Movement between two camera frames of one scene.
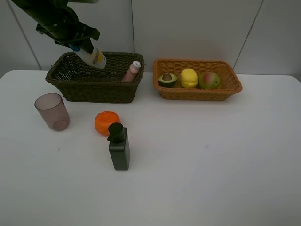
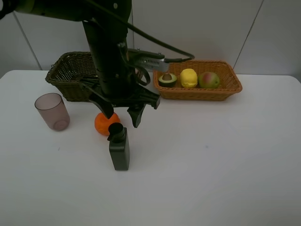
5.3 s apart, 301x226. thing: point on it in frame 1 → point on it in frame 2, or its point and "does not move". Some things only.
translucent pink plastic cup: [53, 109] does not move
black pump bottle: [119, 146] does not move
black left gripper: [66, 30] → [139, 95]
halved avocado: [167, 80] does not move
